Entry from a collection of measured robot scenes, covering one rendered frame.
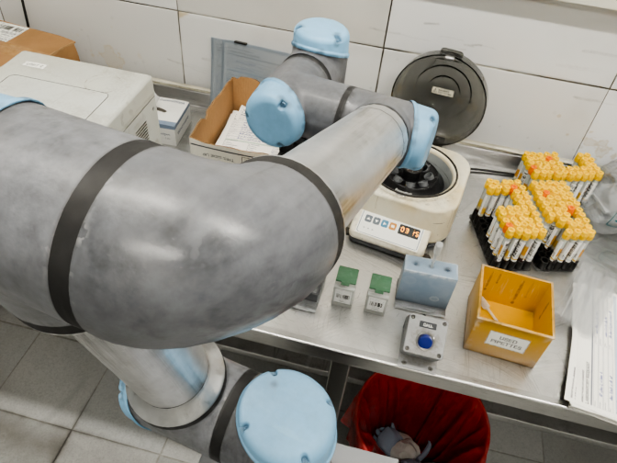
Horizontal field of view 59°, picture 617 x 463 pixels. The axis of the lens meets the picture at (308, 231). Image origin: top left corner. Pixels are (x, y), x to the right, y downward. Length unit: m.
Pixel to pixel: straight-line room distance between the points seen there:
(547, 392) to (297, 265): 0.83
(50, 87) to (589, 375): 1.11
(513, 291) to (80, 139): 0.94
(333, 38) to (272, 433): 0.48
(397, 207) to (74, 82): 0.67
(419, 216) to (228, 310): 0.89
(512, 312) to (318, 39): 0.69
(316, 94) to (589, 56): 0.86
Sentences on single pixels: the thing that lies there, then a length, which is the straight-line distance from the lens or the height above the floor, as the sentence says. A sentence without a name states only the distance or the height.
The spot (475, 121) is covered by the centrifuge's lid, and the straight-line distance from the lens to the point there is 1.34.
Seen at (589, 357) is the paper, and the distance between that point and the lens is 1.15.
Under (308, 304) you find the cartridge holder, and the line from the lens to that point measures 1.05.
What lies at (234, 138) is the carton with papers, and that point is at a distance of 1.35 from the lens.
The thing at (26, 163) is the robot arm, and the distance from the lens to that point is 0.31.
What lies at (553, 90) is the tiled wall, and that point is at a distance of 1.42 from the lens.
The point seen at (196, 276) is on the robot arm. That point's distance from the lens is 0.27.
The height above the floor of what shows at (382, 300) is 0.92.
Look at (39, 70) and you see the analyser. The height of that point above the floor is 1.18.
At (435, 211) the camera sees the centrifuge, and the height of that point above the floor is 0.99.
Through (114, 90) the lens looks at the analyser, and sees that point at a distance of 1.09.
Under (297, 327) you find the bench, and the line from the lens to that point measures 1.04.
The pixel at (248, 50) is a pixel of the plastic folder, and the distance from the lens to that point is 1.44.
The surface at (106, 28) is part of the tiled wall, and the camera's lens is 1.62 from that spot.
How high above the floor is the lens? 1.73
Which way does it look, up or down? 45 degrees down
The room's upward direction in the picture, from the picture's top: 6 degrees clockwise
